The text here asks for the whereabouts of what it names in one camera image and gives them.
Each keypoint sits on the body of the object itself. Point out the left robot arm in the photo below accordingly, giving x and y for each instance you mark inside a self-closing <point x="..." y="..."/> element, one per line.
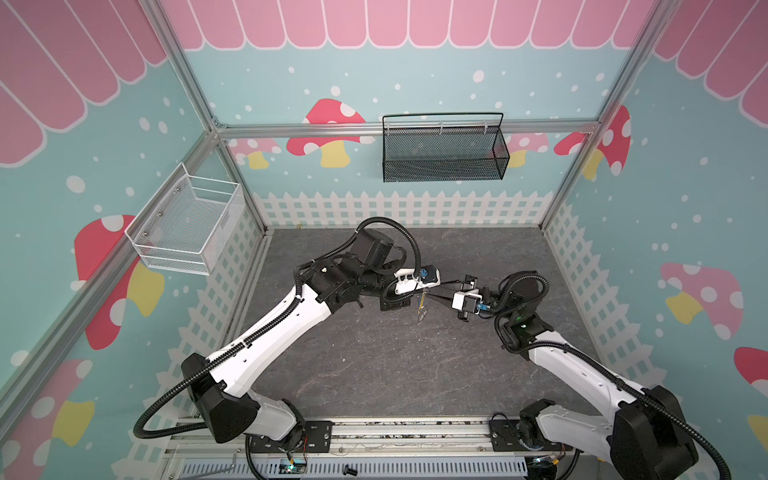
<point x="380" y="259"/>

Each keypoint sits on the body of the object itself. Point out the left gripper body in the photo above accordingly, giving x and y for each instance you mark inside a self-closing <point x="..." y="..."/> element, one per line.
<point x="390" y="301"/>

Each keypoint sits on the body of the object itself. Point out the black mesh wall basket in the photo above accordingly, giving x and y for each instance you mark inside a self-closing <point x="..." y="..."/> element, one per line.
<point x="441" y="147"/>

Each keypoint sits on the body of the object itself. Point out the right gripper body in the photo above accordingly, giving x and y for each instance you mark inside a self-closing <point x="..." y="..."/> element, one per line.
<point x="471" y="291"/>

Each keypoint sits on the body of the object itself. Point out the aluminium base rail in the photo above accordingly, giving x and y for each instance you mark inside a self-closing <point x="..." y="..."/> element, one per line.
<point x="388" y="436"/>

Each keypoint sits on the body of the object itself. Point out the white vented cable duct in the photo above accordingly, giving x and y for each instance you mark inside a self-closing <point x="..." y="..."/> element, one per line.
<point x="503" y="467"/>

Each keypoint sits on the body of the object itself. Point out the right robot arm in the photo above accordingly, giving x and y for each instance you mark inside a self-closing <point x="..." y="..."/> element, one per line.
<point x="640" y="431"/>

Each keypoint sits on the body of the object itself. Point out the white wire wall basket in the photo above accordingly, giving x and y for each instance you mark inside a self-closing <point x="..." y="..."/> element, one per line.
<point x="186" y="225"/>

